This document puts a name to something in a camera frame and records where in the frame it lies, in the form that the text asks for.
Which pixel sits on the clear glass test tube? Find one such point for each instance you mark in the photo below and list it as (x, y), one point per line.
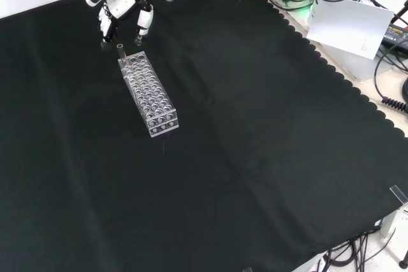
(121, 51)

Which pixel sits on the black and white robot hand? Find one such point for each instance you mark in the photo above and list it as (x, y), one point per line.
(122, 1)

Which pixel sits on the clear cloth clip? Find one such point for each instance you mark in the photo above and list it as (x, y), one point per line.
(398, 194)
(248, 269)

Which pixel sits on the black power adapter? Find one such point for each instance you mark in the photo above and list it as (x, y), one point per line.
(396, 34)

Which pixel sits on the clear plastic test tube rack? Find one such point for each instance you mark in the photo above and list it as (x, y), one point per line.
(150, 100)

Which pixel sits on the black bench cloth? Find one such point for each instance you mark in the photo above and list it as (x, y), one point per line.
(223, 141)

